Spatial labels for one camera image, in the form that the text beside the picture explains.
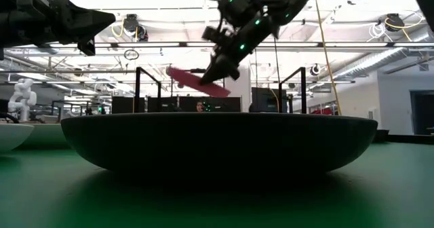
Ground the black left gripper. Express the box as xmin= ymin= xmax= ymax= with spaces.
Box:
xmin=33 ymin=0 xmax=116 ymax=48

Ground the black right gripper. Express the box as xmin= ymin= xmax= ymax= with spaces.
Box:
xmin=199 ymin=16 xmax=274 ymax=86

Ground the pink round plate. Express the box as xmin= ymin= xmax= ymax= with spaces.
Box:
xmin=165 ymin=66 xmax=232 ymax=99

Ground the wide black monitor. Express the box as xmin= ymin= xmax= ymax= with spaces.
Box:
xmin=147 ymin=96 xmax=242 ymax=113

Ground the tall black monitor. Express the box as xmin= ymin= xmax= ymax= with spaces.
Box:
xmin=251 ymin=87 xmax=281 ymax=114

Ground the black round plate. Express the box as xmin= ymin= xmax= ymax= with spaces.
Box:
xmin=60 ymin=111 xmax=379 ymax=175

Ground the white round plate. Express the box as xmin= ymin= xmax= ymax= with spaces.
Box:
xmin=0 ymin=122 xmax=35 ymax=154

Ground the dark door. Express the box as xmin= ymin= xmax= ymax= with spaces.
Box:
xmin=410 ymin=90 xmax=434 ymax=136

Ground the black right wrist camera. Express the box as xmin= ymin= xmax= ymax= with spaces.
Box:
xmin=201 ymin=26 xmax=226 ymax=45

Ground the black cable ring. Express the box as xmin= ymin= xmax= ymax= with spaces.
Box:
xmin=123 ymin=48 xmax=140 ymax=61

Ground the black hanging cable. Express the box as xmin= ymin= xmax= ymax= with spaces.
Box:
xmin=273 ymin=37 xmax=281 ymax=88

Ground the black metal shelf frame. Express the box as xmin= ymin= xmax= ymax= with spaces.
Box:
xmin=134 ymin=66 xmax=308 ymax=115

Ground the yellow hanging cable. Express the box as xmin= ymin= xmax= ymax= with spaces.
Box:
xmin=314 ymin=0 xmax=342 ymax=116

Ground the black table frame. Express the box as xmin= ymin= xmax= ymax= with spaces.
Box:
xmin=372 ymin=129 xmax=434 ymax=145

